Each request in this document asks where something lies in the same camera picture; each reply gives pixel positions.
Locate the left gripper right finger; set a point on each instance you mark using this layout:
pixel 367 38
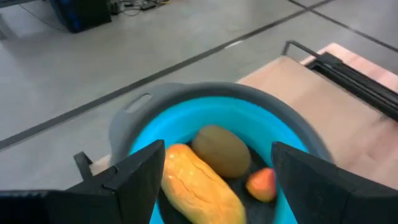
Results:
pixel 326 199

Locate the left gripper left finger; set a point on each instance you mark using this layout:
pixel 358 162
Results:
pixel 124 193

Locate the red-orange apple with stem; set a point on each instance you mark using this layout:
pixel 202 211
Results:
pixel 262 185

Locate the orange-yellow mango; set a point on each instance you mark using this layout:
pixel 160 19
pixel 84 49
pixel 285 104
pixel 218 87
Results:
pixel 199 189

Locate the brown-green kiwi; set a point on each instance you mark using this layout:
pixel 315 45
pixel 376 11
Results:
pixel 222 151

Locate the blue collapsible bowl grey rim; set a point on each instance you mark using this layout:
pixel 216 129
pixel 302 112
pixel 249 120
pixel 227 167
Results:
pixel 233 112

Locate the black computer tower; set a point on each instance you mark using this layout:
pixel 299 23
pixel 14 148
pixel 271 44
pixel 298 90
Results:
pixel 81 14

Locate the black metal table frame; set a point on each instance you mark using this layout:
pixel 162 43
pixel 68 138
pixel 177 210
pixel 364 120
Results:
pixel 357 82

